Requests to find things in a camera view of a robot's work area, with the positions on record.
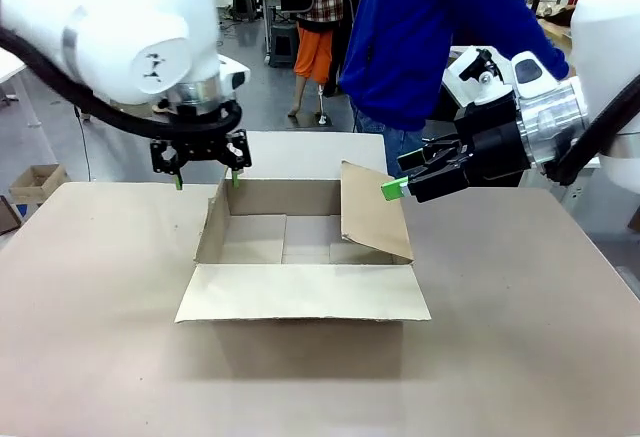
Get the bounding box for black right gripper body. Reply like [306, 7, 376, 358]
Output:
[452, 101, 531, 186]

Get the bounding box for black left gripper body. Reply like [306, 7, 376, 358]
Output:
[167, 128, 232, 162]

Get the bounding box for large brown cardboard box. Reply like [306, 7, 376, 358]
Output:
[174, 130, 432, 381]

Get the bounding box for small open cardboard box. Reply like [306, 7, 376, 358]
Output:
[8, 164, 69, 203]

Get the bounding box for grey plastic stool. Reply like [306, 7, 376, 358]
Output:
[264, 24, 301, 68]

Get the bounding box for person in blue sweater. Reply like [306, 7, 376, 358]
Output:
[337, 0, 571, 179]

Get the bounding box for person in orange trousers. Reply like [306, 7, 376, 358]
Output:
[272, 0, 354, 127]

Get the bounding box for wooden work table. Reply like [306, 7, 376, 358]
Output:
[537, 4, 575, 49]

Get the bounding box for brown flat board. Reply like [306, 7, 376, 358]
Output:
[0, 195, 22, 237]

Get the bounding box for white side table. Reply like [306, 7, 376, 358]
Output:
[0, 49, 27, 108]

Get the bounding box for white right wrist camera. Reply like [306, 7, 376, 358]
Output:
[442, 46, 515, 108]

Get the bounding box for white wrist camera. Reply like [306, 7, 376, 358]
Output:
[217, 54, 251, 92]
[442, 46, 515, 108]

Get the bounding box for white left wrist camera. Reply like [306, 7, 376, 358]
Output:
[217, 54, 251, 92]

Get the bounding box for thin black floor cable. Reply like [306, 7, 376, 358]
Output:
[72, 104, 95, 182]

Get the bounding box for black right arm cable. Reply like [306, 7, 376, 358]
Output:
[544, 76, 640, 187]

